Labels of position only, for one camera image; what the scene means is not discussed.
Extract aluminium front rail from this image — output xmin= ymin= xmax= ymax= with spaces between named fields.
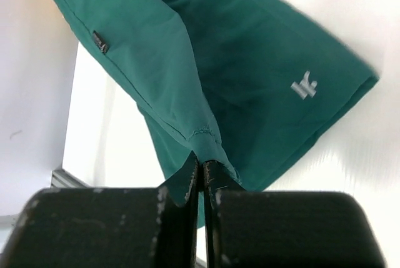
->
xmin=1 ymin=168 xmax=90 ymax=230

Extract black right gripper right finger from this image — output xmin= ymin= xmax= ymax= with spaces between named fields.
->
xmin=203 ymin=161 xmax=385 ymax=267

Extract green shorts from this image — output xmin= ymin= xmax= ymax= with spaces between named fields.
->
xmin=31 ymin=0 xmax=381 ymax=228

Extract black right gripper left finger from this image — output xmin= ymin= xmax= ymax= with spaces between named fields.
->
xmin=1 ymin=154 xmax=199 ymax=267

